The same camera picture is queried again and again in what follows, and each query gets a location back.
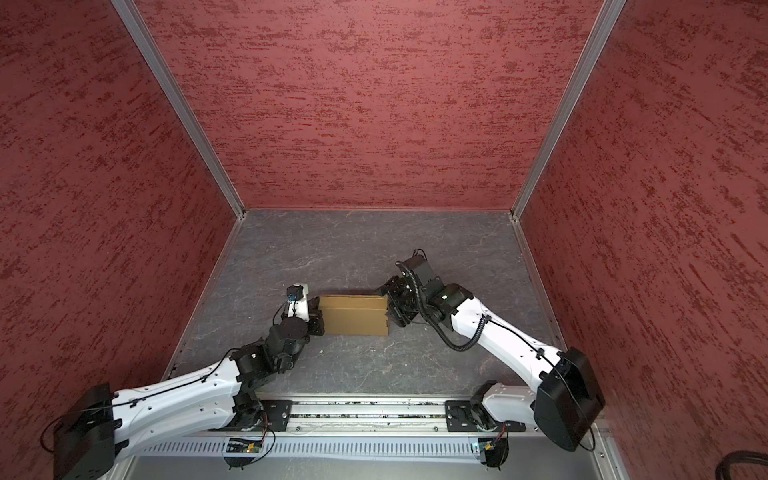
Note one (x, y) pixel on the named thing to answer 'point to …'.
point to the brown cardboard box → (355, 315)
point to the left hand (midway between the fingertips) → (320, 305)
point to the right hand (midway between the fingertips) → (373, 307)
